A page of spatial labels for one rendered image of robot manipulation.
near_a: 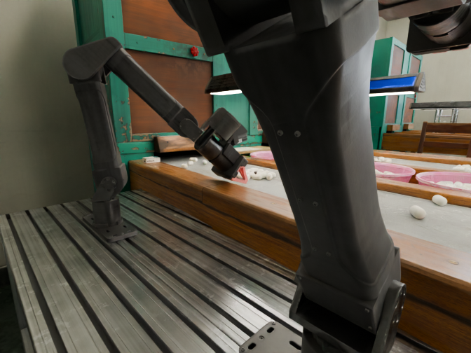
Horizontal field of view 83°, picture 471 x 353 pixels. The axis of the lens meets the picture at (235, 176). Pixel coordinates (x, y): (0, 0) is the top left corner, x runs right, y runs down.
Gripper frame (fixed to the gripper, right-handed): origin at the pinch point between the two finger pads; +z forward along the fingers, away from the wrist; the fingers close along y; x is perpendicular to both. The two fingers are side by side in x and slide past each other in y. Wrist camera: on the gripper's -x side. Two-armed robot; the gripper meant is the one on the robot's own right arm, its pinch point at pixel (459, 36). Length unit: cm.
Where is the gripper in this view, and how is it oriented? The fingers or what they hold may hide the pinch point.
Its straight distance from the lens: 61.8
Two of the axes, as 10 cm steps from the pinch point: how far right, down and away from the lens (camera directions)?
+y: -7.0, -1.6, 7.0
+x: -0.1, 9.8, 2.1
